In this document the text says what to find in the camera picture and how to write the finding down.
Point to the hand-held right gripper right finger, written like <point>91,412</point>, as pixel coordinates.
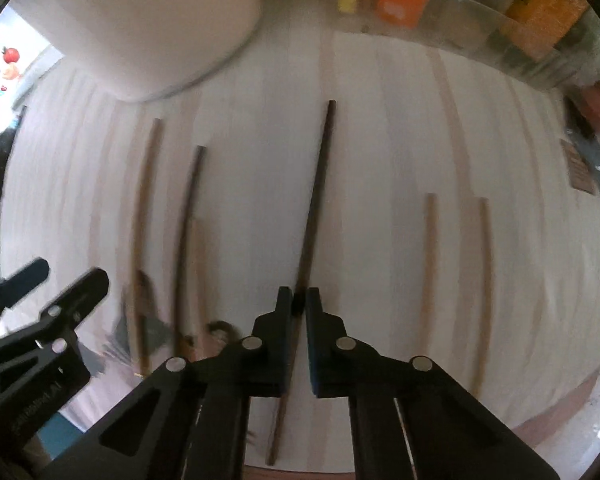
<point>316,357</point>

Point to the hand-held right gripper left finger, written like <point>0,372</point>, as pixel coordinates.
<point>279,360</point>

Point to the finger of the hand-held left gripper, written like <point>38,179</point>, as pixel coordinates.
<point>82,292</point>
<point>22,280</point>

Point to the dark brown chopstick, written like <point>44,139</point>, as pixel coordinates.
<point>190,220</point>
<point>320,185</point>

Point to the teal object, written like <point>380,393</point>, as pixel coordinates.
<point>55,435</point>

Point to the brown wooden chopstick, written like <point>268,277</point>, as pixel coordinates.
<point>147,210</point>

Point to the light wooden chopstick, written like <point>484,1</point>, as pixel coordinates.
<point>428,270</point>
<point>484,285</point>

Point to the large white container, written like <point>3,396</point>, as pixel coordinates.
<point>155,20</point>

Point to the black knife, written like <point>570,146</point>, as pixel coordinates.
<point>592,157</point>

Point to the clear plastic organizer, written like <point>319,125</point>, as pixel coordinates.
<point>475,25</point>

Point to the orange printed box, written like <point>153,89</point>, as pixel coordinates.
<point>545,10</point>

